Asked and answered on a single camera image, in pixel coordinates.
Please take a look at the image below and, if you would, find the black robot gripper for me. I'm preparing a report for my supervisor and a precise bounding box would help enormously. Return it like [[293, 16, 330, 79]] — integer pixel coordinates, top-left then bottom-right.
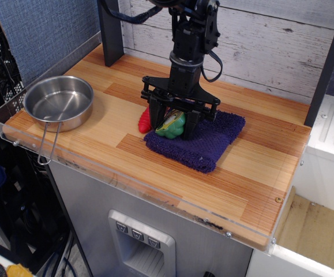
[[141, 65, 220, 140]]

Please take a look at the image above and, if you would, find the green toy pepper half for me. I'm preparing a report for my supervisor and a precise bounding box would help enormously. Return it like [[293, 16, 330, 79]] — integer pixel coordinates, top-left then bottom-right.
[[155, 110, 186, 139]]

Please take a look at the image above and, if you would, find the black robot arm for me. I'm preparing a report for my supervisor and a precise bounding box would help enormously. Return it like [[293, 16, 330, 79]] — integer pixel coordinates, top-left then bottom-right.
[[141, 1, 220, 140]]

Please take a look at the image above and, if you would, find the purple folded terry cloth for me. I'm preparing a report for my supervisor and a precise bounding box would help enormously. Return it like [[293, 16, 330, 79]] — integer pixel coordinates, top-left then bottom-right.
[[144, 111, 246, 173]]

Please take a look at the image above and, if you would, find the silver dispenser panel with buttons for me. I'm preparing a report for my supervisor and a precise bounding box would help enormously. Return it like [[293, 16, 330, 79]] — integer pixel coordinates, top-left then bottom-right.
[[108, 209, 177, 276]]

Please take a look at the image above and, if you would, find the blue fabric partition panel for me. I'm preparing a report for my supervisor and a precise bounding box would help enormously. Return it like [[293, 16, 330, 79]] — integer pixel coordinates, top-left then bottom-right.
[[0, 1, 101, 86]]

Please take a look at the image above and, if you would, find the clear acrylic table guard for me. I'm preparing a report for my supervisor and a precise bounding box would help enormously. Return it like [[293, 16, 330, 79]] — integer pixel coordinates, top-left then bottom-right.
[[0, 96, 310, 253]]

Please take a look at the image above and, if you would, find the white toy sink counter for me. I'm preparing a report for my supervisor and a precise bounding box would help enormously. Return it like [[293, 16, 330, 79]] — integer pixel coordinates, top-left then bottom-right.
[[279, 95, 334, 276]]

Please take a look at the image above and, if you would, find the fork with red handle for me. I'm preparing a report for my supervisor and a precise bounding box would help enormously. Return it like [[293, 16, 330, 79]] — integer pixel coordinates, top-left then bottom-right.
[[138, 107, 152, 133]]

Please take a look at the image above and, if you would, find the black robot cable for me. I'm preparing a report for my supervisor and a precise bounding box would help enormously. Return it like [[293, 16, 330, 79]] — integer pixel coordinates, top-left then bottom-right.
[[100, 0, 223, 83]]

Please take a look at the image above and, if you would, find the dark grey vertical post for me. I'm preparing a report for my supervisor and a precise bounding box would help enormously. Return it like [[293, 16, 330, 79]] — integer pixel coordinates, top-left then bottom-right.
[[97, 1, 124, 67]]

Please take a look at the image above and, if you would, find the steel pan with wire handle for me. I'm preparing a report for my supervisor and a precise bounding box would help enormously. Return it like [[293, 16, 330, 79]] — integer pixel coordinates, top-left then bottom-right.
[[24, 76, 95, 165]]

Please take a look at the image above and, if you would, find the dark right vertical post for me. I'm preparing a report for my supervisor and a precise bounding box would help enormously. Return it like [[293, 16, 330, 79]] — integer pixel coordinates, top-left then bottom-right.
[[304, 36, 334, 127]]

